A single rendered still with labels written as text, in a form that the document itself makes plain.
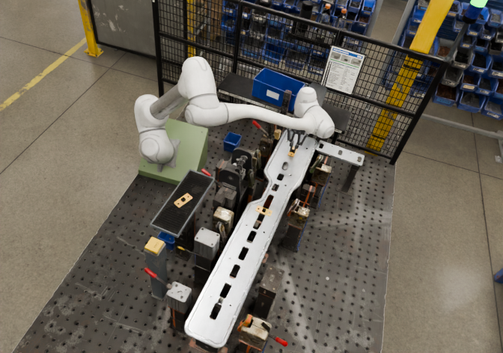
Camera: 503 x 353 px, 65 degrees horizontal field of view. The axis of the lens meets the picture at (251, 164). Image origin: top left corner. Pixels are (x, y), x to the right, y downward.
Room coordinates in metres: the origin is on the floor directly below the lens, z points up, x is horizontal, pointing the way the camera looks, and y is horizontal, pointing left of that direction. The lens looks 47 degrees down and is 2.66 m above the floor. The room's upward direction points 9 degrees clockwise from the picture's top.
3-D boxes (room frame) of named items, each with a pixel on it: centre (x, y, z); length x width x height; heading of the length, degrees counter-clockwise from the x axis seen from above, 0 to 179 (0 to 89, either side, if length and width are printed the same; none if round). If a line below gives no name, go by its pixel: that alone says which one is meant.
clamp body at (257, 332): (0.63, -0.12, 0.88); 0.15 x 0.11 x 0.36; 75
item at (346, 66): (2.20, -0.47, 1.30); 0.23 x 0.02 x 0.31; 75
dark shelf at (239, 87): (2.16, -0.15, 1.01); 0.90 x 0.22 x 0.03; 75
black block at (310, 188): (1.46, -0.34, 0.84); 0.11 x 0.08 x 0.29; 75
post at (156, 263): (0.86, 0.35, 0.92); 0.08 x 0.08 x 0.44; 75
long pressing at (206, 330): (1.22, -0.10, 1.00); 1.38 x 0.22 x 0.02; 165
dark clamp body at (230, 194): (1.26, 0.10, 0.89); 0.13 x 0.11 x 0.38; 75
